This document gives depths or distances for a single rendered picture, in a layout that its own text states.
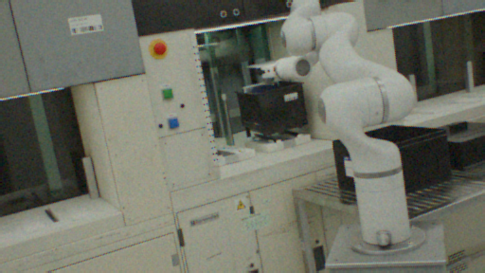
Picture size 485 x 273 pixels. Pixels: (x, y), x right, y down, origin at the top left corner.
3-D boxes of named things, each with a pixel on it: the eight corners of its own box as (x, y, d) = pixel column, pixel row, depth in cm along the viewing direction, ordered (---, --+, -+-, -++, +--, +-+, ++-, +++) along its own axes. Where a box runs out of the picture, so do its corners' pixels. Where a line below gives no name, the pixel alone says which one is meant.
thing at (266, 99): (261, 147, 232) (248, 70, 225) (241, 139, 251) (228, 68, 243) (313, 132, 241) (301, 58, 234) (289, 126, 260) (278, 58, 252)
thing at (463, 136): (463, 171, 198) (459, 134, 196) (404, 161, 225) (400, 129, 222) (523, 151, 209) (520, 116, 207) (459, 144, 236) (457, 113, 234)
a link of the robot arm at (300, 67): (291, 52, 222) (273, 65, 220) (308, 50, 210) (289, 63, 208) (300, 70, 225) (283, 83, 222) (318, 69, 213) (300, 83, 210)
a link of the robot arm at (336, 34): (356, 139, 140) (419, 126, 142) (358, 99, 133) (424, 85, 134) (299, 45, 179) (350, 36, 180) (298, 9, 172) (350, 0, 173)
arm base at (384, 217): (425, 253, 136) (416, 178, 133) (345, 256, 142) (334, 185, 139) (425, 226, 153) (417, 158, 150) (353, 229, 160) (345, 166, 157)
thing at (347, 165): (336, 188, 205) (330, 140, 202) (397, 169, 215) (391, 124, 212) (387, 201, 180) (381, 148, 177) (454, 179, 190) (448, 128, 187)
